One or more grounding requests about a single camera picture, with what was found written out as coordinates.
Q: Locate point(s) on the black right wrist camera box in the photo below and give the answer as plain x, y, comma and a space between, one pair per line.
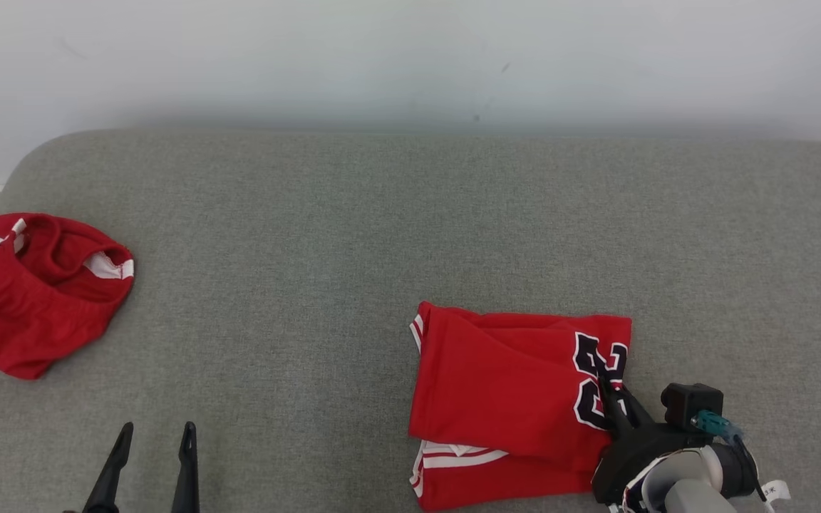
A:
688, 402

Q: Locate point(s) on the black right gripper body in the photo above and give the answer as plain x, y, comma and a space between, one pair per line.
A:
631, 456

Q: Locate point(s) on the red basketball jersey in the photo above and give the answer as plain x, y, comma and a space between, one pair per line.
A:
503, 385

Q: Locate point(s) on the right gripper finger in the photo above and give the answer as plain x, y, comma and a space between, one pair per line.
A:
616, 417
638, 415

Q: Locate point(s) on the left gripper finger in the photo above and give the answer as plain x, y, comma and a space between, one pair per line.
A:
112, 474
187, 474

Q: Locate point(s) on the small white paper tag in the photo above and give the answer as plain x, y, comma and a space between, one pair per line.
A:
776, 491

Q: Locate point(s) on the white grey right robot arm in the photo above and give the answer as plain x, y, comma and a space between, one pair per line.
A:
695, 484

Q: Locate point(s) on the red shorts with white stripes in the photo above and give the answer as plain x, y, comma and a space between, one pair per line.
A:
33, 306

